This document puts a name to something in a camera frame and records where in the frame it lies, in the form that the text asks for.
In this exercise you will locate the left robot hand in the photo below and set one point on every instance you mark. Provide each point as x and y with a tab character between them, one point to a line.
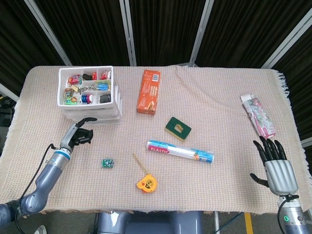
69	136

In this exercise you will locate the red and yellow candy packet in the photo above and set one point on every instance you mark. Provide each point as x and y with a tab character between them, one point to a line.
74	80

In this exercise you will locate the white shoe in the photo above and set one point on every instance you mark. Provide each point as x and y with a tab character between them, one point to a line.
41	229

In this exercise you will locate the grey robot torso base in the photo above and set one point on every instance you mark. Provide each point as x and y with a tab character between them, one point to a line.
146	223

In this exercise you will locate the red and white packet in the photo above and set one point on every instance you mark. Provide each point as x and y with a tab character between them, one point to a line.
105	74

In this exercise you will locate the blue and white magnet stack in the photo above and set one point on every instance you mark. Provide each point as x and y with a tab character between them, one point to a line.
87	99

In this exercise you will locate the orange carton box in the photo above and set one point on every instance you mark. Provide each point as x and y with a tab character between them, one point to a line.
148	92

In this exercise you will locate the floral tissue pack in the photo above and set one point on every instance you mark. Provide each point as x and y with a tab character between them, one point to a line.
260	117

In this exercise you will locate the white drawer organizer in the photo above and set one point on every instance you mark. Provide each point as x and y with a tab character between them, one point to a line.
117	97

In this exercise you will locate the white partition post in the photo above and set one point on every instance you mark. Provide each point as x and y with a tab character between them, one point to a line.
8	92
47	31
129	31
201	31
287	41
307	143

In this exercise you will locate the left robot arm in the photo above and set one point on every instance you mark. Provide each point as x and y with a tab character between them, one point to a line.
46	175

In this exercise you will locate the tan woven tablecloth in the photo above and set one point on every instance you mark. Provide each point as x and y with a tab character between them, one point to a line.
214	97

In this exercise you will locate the small green circuit board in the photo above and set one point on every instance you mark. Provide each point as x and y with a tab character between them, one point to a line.
107	163

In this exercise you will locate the black oval object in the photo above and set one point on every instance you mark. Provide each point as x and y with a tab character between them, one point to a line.
86	77

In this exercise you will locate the green and blue packet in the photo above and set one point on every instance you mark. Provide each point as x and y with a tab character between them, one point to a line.
101	85

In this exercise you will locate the green and yellow sponge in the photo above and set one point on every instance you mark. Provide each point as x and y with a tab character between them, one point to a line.
174	128

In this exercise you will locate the brown and green candy packet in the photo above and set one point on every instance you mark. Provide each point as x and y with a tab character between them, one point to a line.
69	92

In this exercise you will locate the plastic food wrap roll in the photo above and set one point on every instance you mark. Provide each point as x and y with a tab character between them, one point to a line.
180	152

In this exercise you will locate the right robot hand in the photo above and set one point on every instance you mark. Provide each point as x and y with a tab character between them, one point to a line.
280	175

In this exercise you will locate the white table leg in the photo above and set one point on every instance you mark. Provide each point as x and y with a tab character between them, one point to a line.
216	223

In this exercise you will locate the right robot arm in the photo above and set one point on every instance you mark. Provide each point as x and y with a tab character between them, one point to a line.
295	217

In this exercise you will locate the clear drawer with green item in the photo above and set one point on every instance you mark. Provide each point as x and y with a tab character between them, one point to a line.
104	116

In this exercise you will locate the small red figure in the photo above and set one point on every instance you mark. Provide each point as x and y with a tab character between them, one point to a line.
94	76

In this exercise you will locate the clear drawer with blue item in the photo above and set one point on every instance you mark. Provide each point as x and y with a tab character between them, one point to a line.
109	122

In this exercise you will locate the yellow tape measure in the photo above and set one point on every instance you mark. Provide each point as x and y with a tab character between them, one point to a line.
147	184

